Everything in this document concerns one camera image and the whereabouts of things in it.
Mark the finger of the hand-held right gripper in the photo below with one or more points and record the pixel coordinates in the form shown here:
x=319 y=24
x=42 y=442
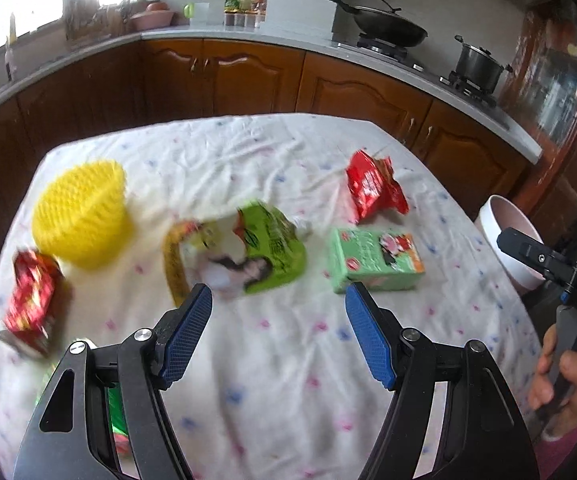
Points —
x=538 y=257

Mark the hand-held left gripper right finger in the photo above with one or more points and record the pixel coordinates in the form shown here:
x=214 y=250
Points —
x=371 y=340

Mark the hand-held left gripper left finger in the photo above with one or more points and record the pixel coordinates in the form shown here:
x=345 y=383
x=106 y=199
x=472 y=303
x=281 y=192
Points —
x=188 y=335

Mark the pink and white bin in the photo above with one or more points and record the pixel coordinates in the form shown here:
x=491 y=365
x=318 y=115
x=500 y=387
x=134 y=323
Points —
x=500 y=220

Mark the green snack pouch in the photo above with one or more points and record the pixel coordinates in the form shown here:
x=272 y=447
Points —
x=263 y=255

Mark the person's right forearm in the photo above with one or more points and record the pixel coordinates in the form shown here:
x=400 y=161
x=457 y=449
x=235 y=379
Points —
x=568 y=452

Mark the green drink carton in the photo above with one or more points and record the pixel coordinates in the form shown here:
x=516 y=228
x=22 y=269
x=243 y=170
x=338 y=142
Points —
x=373 y=257

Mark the floral white tablecloth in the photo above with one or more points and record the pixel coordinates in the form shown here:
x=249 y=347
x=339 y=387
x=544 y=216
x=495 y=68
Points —
x=278 y=390

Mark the crushed green can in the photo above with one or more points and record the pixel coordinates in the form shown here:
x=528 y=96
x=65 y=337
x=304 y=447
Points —
x=118 y=420

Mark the red snack packet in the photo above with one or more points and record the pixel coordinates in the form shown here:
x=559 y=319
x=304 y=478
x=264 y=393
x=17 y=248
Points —
x=373 y=187

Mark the crushed red can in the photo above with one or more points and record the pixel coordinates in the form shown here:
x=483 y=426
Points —
x=31 y=300

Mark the yellow foam fruit net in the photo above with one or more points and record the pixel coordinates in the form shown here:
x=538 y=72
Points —
x=81 y=210

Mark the glass door cabinet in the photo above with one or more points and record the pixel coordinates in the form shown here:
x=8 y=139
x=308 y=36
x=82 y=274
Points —
x=553 y=80

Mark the dark steel pot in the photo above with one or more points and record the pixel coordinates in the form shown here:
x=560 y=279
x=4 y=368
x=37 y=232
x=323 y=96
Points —
x=480 y=67

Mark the gas stove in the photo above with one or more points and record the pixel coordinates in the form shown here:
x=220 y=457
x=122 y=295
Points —
x=418 y=57

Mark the wooden lower cabinets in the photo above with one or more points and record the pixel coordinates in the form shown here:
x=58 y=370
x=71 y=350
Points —
x=248 y=80

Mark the black wok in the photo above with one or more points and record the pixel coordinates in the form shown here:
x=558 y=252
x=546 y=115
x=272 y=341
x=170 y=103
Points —
x=391 y=27

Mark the grey kitchen countertop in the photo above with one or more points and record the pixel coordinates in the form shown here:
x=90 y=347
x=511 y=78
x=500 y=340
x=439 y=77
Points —
x=278 y=40

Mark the pink basin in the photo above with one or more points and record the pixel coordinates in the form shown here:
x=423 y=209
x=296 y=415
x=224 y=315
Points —
x=151 y=20

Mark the row of spice jars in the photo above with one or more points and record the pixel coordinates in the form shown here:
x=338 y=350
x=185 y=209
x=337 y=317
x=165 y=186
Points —
x=243 y=20

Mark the kitchen faucet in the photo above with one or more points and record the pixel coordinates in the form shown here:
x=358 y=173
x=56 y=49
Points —
x=10 y=62

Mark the wooden cutting board rack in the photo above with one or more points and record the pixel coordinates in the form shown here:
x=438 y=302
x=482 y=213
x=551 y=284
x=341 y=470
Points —
x=83 y=20

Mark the green label bottle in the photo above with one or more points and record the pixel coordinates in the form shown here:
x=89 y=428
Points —
x=232 y=2

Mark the yellow oil bottle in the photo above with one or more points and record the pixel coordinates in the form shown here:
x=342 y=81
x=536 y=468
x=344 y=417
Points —
x=247 y=2

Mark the red sauce bottle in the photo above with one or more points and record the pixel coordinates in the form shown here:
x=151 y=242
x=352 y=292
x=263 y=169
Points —
x=260 y=1

